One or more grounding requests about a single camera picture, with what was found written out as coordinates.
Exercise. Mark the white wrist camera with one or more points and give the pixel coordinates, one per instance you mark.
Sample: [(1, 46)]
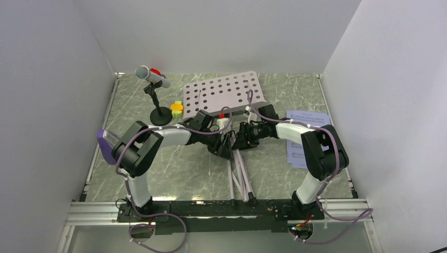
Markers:
[(251, 116), (224, 123)]

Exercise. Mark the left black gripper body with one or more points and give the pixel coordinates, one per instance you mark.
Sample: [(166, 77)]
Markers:
[(213, 144)]

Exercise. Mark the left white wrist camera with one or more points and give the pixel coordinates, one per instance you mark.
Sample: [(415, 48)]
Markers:
[(224, 123)]

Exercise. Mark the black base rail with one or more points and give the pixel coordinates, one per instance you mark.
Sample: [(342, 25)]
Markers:
[(220, 215)]

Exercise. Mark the lilac tripod music stand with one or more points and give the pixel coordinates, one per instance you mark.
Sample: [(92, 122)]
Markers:
[(203, 175)]

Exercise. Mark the orange green toy block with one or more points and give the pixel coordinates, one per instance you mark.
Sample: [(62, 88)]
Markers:
[(177, 109)]

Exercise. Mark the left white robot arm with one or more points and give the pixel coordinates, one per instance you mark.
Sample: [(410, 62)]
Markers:
[(135, 152)]

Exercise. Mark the silver toy microphone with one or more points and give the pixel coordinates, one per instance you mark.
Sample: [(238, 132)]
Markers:
[(144, 73)]

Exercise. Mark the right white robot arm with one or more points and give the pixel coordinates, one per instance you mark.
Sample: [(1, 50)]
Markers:
[(324, 152)]

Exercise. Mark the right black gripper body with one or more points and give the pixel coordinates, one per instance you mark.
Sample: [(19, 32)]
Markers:
[(254, 133)]

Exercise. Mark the purple metronome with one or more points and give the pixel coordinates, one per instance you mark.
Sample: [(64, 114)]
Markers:
[(107, 140)]

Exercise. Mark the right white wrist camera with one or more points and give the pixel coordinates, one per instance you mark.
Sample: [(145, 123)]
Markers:
[(251, 116)]

